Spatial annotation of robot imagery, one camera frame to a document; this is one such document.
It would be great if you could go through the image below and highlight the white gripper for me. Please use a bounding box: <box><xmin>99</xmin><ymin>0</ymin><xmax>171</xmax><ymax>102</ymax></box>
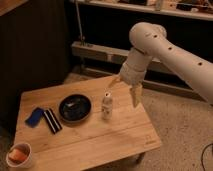
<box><xmin>107</xmin><ymin>48</ymin><xmax>153</xmax><ymax>108</ymax></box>

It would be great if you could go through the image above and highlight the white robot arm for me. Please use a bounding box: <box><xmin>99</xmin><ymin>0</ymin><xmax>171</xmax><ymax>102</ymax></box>
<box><xmin>109</xmin><ymin>22</ymin><xmax>213</xmax><ymax>106</ymax></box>

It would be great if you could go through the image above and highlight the small white bottle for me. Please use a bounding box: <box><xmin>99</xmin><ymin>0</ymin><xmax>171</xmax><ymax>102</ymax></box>
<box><xmin>101</xmin><ymin>92</ymin><xmax>113</xmax><ymax>120</ymax></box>

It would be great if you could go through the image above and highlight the black round bowl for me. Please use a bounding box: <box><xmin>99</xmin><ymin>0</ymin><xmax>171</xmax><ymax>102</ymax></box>
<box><xmin>59</xmin><ymin>94</ymin><xmax>92</xmax><ymax>123</ymax></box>

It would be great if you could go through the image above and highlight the wooden low table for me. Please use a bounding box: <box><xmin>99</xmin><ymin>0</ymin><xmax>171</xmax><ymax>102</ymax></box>
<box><xmin>15</xmin><ymin>76</ymin><xmax>161</xmax><ymax>171</ymax></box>

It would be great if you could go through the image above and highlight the metal shelf rack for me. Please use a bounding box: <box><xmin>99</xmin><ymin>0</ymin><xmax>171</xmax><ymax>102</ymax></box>
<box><xmin>68</xmin><ymin>0</ymin><xmax>213</xmax><ymax>93</ymax></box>

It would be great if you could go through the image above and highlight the black white striped block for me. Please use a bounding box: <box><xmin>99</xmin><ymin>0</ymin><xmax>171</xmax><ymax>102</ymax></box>
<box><xmin>43</xmin><ymin>108</ymin><xmax>62</xmax><ymax>134</ymax></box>

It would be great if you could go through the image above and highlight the blue sponge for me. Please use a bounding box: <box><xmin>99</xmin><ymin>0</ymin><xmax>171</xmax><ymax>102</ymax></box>
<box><xmin>25</xmin><ymin>107</ymin><xmax>44</xmax><ymax>128</ymax></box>

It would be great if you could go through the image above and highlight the white cup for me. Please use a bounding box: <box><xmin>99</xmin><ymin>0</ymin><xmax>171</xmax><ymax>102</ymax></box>
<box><xmin>6</xmin><ymin>142</ymin><xmax>34</xmax><ymax>168</ymax></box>

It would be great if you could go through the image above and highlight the orange object in cup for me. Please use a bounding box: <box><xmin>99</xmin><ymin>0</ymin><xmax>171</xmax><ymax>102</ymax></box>
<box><xmin>9</xmin><ymin>148</ymin><xmax>28</xmax><ymax>163</ymax></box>

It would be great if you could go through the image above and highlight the black cable on floor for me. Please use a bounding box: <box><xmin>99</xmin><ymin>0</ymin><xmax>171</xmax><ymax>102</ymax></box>
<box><xmin>200</xmin><ymin>142</ymin><xmax>213</xmax><ymax>171</ymax></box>

